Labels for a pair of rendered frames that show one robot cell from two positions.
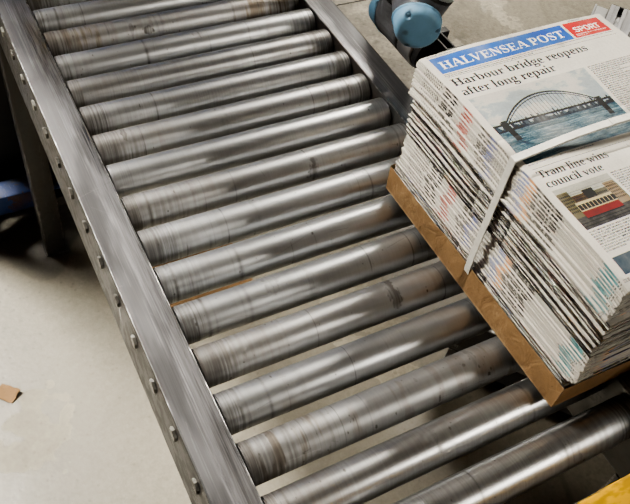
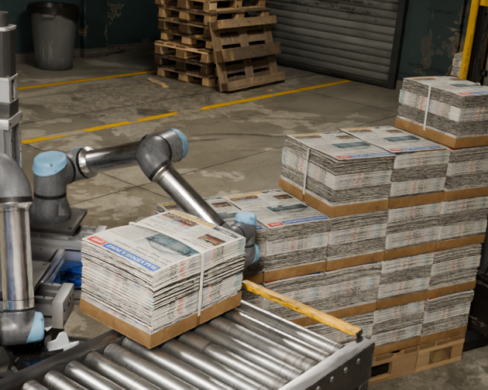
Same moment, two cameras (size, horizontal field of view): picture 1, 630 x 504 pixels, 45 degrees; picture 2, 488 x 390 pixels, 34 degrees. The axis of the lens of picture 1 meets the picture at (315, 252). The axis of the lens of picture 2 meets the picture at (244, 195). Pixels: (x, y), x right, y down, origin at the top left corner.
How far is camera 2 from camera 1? 207 cm
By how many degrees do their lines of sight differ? 86
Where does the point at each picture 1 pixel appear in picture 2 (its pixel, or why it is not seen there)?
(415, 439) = (276, 331)
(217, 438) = (315, 370)
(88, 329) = not seen: outside the picture
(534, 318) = (223, 289)
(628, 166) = (186, 235)
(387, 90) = (60, 360)
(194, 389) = (300, 379)
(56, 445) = not seen: outside the picture
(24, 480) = not seen: outside the picture
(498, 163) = (198, 261)
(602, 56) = (118, 237)
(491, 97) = (169, 257)
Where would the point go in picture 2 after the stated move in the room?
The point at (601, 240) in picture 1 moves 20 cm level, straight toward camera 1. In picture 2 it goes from (229, 239) to (299, 250)
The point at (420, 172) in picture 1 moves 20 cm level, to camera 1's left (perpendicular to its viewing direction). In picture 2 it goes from (164, 315) to (179, 354)
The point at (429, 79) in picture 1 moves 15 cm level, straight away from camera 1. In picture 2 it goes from (161, 274) to (102, 273)
